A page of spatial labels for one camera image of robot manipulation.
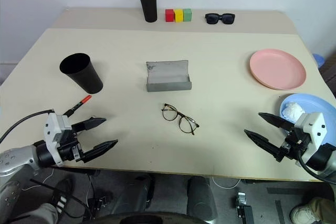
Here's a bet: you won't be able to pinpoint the black pen with red cap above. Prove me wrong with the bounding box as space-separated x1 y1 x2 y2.
62 94 92 119

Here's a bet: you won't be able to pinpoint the pink plate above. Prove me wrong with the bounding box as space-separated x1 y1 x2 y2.
249 48 307 90

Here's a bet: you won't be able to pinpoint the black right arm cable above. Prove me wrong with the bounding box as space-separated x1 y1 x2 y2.
295 140 336 184

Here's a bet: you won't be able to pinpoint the white cable on floor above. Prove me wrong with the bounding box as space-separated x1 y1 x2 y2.
212 176 241 189

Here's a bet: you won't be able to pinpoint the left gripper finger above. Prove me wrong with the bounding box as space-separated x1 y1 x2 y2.
78 139 119 164
71 116 107 134

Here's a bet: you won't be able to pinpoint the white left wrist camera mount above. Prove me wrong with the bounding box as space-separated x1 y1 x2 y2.
43 112 73 167

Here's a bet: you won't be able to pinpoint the blue plastic container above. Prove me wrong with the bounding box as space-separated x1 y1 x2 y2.
312 53 326 69

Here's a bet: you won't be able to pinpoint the black shoe with white stripes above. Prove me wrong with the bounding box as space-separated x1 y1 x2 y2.
49 178 75 217

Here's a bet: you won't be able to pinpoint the grey glasses case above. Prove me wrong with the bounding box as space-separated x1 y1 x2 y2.
145 60 193 93

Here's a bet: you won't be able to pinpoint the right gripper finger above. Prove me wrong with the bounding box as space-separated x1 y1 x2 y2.
244 129 284 161
258 112 296 132

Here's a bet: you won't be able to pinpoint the black sunglasses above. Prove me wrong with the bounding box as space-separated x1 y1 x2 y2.
205 13 236 25

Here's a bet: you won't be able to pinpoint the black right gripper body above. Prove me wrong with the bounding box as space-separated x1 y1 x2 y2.
272 126 311 162

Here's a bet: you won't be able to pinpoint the black and silver floor device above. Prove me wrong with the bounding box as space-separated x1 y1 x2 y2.
234 191 254 224

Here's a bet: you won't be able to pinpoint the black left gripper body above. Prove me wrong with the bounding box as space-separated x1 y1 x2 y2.
56 128 87 163

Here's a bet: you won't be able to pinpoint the small black floor box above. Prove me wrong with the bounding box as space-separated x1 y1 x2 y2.
88 194 114 211

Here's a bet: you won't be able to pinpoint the blue plate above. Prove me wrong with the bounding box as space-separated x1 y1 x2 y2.
279 92 336 145

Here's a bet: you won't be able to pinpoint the tortoiseshell eyeglasses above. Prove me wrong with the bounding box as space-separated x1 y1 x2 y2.
161 103 200 136

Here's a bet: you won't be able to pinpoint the dark rounded shape under table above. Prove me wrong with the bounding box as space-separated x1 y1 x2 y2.
112 174 156 219
186 176 218 221

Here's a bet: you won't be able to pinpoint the wide black cup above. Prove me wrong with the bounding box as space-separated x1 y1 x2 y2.
59 52 104 94

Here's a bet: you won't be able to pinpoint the tall black pen holder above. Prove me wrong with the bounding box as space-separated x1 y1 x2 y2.
139 0 159 23

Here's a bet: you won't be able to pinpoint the white crumpled paper ball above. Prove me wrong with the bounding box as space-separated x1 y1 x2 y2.
282 102 307 124

